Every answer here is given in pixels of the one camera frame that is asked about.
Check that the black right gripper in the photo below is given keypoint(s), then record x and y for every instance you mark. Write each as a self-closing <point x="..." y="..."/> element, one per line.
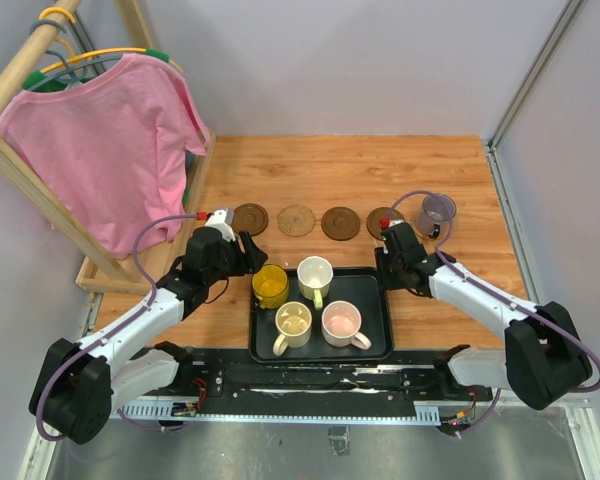
<point x="382" y="257"/>

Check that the yellow transparent cup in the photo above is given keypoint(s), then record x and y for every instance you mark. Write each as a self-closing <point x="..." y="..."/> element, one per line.
<point x="270" y="286"/>

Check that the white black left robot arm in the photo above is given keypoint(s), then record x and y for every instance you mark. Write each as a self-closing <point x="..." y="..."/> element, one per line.
<point x="81" y="383"/>

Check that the brown wooden coaster right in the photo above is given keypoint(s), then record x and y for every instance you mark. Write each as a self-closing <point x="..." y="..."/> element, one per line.
<point x="374" y="221"/>

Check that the woven rattan coaster right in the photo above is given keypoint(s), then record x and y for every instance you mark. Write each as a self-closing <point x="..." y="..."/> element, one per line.
<point x="427" y="228"/>

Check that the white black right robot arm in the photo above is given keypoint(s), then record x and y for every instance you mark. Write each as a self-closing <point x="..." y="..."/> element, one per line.
<point x="542" y="358"/>

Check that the brown wooden coaster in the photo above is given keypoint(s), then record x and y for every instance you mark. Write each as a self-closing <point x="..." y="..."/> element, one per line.
<point x="250" y="217"/>
<point x="340" y="223"/>
<point x="374" y="221"/>

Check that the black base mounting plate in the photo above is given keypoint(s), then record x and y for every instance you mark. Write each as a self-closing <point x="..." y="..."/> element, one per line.
<point x="213" y="372"/>

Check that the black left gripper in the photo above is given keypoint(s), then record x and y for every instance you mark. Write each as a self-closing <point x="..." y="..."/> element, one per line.
<point x="249" y="262"/>

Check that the aluminium frame rail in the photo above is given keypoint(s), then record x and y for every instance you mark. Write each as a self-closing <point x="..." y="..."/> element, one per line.
<point x="386" y="408"/>

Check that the yellow clothes hanger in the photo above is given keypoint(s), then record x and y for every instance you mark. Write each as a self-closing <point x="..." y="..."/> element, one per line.
<point x="132" y="16"/>

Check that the pink t-shirt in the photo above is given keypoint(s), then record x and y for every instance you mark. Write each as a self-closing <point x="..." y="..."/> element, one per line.
<point x="113" y="150"/>

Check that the cream ceramic mug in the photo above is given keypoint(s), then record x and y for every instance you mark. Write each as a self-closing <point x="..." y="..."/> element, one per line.
<point x="293" y="321"/>

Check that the pink ceramic mug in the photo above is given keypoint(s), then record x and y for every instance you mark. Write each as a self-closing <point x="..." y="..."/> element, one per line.
<point x="341" y="324"/>

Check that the brown wooden coaster middle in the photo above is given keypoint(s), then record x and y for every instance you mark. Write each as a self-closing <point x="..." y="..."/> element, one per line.
<point x="340" y="223"/>

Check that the woven rattan coaster left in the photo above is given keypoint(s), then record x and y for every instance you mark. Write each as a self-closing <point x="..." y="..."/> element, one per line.
<point x="296" y="220"/>

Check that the brown wooden coaster left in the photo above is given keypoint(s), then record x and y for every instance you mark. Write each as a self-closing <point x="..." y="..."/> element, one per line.
<point x="250" y="217"/>

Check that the woven rattan coaster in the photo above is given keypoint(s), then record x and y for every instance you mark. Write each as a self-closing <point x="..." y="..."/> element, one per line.
<point x="427" y="228"/>
<point x="296" y="220"/>

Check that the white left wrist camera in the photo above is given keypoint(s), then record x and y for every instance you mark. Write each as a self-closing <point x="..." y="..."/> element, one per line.
<point x="221" y="219"/>

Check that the purple transparent cup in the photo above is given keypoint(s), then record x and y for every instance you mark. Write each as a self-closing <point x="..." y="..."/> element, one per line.
<point x="440" y="208"/>

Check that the white ceramic mug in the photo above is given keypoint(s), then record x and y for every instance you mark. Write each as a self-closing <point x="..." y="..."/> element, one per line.
<point x="315" y="275"/>

